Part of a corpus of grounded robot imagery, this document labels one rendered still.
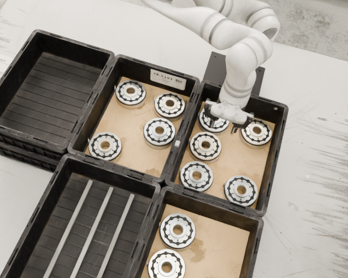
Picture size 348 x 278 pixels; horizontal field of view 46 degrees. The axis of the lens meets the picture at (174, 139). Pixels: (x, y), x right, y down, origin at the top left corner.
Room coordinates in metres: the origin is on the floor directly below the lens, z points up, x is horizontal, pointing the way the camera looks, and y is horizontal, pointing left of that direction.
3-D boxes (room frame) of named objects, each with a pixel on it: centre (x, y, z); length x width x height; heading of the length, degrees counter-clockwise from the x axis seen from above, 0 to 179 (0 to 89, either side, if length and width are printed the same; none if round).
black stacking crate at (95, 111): (0.67, 0.12, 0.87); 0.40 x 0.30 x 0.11; 170
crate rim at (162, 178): (0.67, 0.12, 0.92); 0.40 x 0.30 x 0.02; 170
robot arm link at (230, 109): (0.61, -0.13, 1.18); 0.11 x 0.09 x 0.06; 169
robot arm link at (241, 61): (0.62, -0.13, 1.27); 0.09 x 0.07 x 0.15; 139
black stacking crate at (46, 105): (0.72, 0.42, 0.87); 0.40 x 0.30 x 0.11; 170
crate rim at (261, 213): (0.62, -0.17, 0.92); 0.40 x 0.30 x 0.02; 170
